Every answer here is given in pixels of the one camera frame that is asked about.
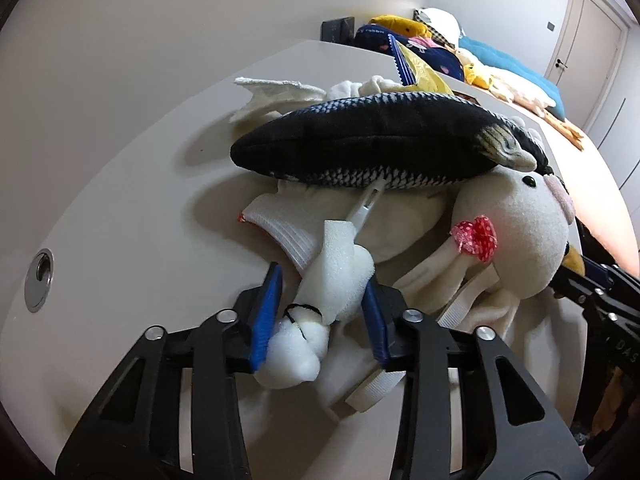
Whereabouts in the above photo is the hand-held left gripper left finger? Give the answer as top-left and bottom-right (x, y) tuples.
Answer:
(55, 262), (286, 480)

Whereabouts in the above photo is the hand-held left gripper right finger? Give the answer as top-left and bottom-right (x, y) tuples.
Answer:
(361, 280), (591, 480)

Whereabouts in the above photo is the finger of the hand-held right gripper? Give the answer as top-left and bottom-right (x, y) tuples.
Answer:
(548, 256), (609, 306)

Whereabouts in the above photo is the white foam wrap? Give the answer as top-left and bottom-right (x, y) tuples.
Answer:
(255, 219), (376, 391)

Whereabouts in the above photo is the small yellow soft toy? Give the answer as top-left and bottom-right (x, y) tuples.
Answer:
(564, 244), (586, 277)

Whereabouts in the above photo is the white rabbit plush toy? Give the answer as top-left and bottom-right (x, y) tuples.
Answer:
(320, 162), (576, 413)

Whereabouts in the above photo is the white ribbed sock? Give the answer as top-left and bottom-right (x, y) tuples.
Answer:
(236, 194), (332, 279)

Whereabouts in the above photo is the cream cloth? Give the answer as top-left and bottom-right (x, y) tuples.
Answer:
(275, 180), (449, 264)

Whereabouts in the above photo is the white wardrobe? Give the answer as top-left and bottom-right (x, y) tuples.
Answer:
(585, 35), (640, 188)

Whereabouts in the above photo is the black fish plush toy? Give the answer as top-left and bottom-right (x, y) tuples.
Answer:
(231, 91), (553, 192)

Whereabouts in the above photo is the white goose plush toy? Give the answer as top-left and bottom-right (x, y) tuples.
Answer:
(490, 66), (587, 152)

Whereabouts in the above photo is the white sock with red heart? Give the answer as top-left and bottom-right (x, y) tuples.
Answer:
(229, 76), (328, 124)

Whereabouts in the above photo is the yellow duck plush toy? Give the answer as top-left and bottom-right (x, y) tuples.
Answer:
(462, 60), (494, 89)

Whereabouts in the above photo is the blue pillow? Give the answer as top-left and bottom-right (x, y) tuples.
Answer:
(457, 35), (567, 121)

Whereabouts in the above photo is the crumpled white cloth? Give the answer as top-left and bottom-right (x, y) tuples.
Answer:
(326, 75), (397, 102)

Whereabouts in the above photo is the yellow snack packet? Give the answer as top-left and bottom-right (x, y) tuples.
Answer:
(392, 40), (456, 97)

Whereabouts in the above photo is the white door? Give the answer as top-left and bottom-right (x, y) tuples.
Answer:
(545, 0), (629, 87)

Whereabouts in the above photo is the navy patterned pillow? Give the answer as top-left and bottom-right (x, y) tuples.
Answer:
(354, 24), (467, 82)

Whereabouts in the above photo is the checkered white pillow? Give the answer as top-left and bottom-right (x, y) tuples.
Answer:
(414, 7), (464, 49)

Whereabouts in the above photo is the mustard yellow plush toy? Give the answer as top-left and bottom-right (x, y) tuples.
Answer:
(370, 14), (432, 37)

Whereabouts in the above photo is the white plastic handle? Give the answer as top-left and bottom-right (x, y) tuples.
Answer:
(345, 179), (389, 242)

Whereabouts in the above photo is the metal cable grommet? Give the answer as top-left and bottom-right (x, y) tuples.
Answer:
(25, 249), (54, 313)

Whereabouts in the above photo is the black wall panel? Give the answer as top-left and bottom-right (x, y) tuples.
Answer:
(321, 17), (355, 45)

